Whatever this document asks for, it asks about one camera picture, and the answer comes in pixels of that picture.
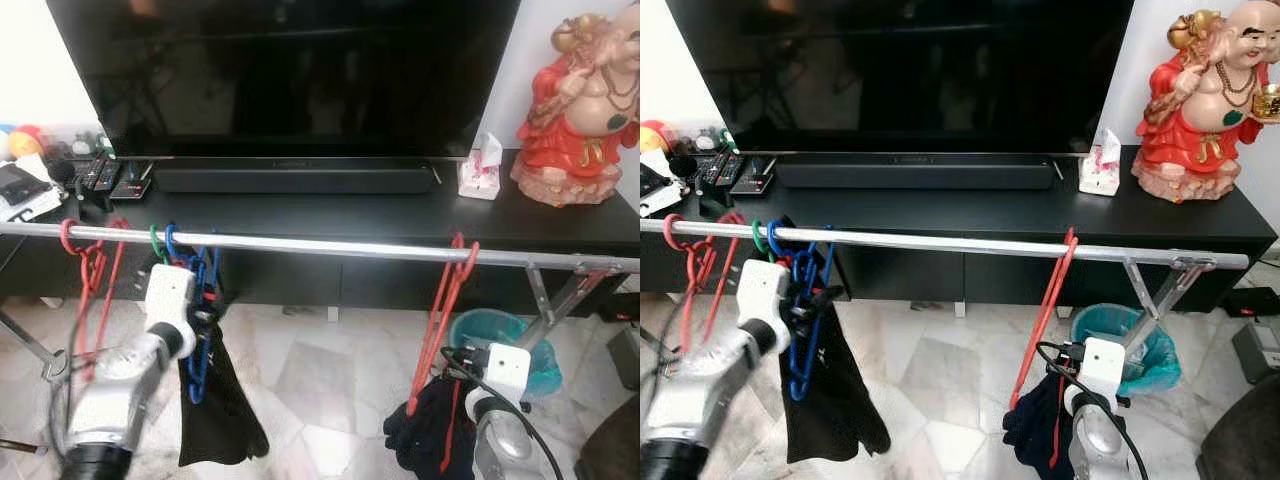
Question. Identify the white pink tissue box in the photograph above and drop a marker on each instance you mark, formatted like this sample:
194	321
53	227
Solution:
1100	167
480	172

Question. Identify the red laughing Buddha statue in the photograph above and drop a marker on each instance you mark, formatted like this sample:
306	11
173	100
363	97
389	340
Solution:
580	120
1205	110

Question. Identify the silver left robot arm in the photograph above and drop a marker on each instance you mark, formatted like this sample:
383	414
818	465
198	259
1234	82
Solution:
115	400
700	400

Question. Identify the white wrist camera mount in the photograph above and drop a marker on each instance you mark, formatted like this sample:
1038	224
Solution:
170	300
760	300
508	365
1105	360

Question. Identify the green hooked clothes hanger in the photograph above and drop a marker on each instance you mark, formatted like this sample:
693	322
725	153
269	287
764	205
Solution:
760	240
156	245

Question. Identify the white flat box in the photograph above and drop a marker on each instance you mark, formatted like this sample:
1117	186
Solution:
655	185
25	190

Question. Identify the black soundbar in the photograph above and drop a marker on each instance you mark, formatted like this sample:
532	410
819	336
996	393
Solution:
915	175
295	180

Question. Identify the navy garment red stripes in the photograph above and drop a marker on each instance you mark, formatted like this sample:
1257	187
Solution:
1035	430
430	435

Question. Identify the red plastic hanger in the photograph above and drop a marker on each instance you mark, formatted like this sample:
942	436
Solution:
700	270
1045	310
445	310
90	275

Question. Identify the silver metal clothes rack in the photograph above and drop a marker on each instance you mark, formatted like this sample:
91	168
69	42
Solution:
300	245
950	242

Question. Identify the black television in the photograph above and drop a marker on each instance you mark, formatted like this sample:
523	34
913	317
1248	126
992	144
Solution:
900	70
290	70

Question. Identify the black button control box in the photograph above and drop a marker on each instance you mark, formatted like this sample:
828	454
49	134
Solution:
752	178
130	185

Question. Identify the black TV console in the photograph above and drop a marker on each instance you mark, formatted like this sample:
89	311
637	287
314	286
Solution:
960	212
330	215

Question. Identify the orange bucket teal liner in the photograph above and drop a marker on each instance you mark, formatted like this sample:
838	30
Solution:
540	365
1150	355

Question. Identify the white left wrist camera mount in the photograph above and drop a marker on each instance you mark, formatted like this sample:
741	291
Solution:
760	300
170	300

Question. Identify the orange toy ball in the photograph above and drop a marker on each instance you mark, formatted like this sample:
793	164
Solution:
655	135
25	140

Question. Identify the black remote control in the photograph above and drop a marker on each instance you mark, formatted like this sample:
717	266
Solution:
720	170
95	175

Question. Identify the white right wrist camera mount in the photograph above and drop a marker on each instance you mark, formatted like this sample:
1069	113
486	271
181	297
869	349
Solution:
508	365
1105	360

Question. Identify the blue plastic hanger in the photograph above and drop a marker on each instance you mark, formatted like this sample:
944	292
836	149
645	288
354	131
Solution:
800	365
200	360

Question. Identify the black t-shirt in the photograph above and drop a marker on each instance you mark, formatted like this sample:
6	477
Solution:
225	410
835	410

